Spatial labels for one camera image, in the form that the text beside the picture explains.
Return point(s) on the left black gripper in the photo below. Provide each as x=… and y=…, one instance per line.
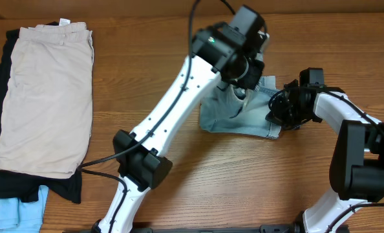
x=251, y=81

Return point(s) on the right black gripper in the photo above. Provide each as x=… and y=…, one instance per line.
x=275, y=116

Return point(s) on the light blue denim shorts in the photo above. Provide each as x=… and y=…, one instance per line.
x=229, y=109

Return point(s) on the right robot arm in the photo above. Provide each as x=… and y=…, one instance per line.
x=356, y=172

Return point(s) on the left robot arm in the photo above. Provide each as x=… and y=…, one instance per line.
x=223, y=52

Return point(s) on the beige folded shorts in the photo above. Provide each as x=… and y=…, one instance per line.
x=47, y=111

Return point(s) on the black garment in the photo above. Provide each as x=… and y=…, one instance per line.
x=23, y=186

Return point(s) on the light blue cloth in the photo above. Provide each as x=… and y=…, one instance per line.
x=17, y=216

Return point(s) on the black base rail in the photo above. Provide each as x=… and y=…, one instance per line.
x=205, y=230

